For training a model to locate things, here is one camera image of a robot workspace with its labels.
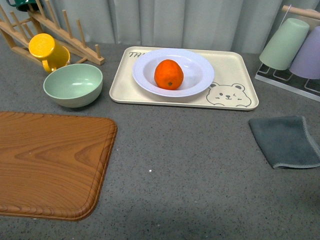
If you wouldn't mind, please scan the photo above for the wooden peg drying rack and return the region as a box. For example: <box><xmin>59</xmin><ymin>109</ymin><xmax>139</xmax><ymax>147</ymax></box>
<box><xmin>0</xmin><ymin>0</ymin><xmax>105</xmax><ymax>66</ymax></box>

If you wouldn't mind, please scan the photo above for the dark green mug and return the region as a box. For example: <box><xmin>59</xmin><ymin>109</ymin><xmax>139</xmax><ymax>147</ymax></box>
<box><xmin>6</xmin><ymin>0</ymin><xmax>39</xmax><ymax>12</ymax></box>

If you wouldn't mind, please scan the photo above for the white cup holder rack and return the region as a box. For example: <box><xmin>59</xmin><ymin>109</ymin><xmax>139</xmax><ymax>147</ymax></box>
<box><xmin>255</xmin><ymin>5</ymin><xmax>320</xmax><ymax>101</ymax></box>

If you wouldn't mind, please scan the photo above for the light green tumbler cup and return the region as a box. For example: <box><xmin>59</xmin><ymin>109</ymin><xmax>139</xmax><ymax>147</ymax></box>
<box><xmin>259</xmin><ymin>18</ymin><xmax>310</xmax><ymax>71</ymax></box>

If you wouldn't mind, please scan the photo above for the yellow mug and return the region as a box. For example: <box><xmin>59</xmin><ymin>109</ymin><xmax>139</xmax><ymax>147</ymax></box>
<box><xmin>28</xmin><ymin>33</ymin><xmax>71</xmax><ymax>74</ymax></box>

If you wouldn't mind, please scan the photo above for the light green bowl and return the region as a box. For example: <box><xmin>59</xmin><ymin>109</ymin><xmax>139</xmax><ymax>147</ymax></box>
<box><xmin>43</xmin><ymin>63</ymin><xmax>103</xmax><ymax>108</ymax></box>

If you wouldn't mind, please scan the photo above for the white ridged plate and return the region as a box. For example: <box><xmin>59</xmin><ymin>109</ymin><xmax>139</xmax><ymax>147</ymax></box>
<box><xmin>132</xmin><ymin>48</ymin><xmax>215</xmax><ymax>98</ymax></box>

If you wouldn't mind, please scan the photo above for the beige bear serving tray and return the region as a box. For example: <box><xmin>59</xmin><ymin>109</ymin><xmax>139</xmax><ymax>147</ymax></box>
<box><xmin>109</xmin><ymin>46</ymin><xmax>259</xmax><ymax>111</ymax></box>

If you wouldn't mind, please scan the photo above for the grey folded cloth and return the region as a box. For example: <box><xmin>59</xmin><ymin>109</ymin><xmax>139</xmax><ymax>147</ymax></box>
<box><xmin>248</xmin><ymin>116</ymin><xmax>320</xmax><ymax>169</ymax></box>

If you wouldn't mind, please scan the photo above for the orange fruit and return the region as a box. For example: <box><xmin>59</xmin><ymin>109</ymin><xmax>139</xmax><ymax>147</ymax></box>
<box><xmin>154</xmin><ymin>59</ymin><xmax>184</xmax><ymax>90</ymax></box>

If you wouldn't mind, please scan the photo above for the brown wooden cutting board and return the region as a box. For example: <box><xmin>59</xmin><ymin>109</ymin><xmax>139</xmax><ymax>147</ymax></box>
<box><xmin>0</xmin><ymin>111</ymin><xmax>118</xmax><ymax>221</ymax></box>

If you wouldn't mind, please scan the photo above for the lilac tumbler cup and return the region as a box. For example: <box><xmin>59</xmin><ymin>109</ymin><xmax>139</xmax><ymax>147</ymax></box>
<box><xmin>289</xmin><ymin>26</ymin><xmax>320</xmax><ymax>80</ymax></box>

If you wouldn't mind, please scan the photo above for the grey-white curtain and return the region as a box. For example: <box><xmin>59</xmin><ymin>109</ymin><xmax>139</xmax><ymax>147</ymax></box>
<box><xmin>51</xmin><ymin>0</ymin><xmax>320</xmax><ymax>54</ymax></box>

